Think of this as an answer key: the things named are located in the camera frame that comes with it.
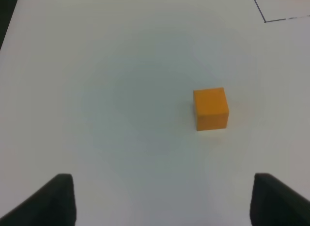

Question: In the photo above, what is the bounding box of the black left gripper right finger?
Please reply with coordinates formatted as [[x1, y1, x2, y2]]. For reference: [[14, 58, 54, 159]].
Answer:
[[250, 173, 310, 226]]

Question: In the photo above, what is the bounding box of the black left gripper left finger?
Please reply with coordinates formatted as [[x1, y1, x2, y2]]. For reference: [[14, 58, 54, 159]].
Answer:
[[0, 174, 77, 226]]

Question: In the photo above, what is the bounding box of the orange cube block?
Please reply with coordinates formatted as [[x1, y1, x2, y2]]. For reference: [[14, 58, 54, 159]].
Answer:
[[193, 88, 229, 131]]

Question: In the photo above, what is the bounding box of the black outlined template area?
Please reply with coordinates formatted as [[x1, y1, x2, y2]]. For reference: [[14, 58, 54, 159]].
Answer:
[[254, 0, 310, 23]]

